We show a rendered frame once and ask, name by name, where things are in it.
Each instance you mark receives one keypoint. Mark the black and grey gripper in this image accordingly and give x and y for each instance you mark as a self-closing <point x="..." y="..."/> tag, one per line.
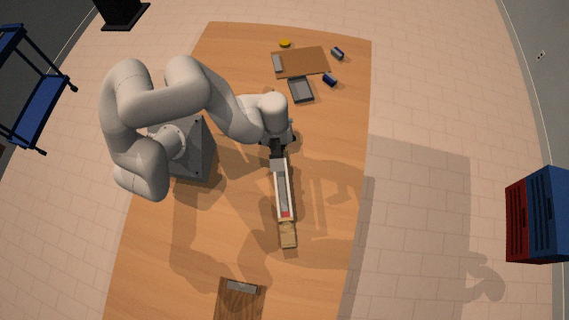
<point x="286" y="138"/>

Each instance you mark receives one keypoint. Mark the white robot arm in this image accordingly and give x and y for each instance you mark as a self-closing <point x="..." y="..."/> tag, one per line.
<point x="127" y="95"/>

